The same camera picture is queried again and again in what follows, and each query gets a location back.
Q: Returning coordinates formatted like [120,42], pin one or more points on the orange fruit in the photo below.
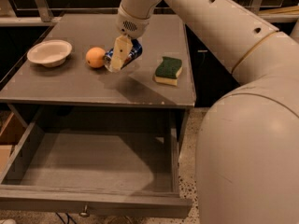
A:
[95,57]

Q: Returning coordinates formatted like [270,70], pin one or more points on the blue pepsi can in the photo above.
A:
[135,52]

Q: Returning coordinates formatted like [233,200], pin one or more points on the metal railing frame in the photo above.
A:
[40,6]

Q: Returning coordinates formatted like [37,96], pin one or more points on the dark lower cabinet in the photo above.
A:
[211,79]

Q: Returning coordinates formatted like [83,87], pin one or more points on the metal drawer knob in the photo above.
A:
[84,212]

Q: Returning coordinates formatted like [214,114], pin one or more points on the green yellow sponge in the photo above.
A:
[168,71]

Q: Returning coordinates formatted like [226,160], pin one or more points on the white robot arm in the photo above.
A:
[247,157]

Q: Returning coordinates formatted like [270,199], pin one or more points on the open grey top drawer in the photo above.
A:
[61,166]

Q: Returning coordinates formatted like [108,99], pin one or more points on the grey cabinet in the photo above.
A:
[128,106]

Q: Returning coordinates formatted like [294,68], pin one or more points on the white bowl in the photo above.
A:
[51,53]

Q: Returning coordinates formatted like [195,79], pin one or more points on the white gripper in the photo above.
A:
[133,24]

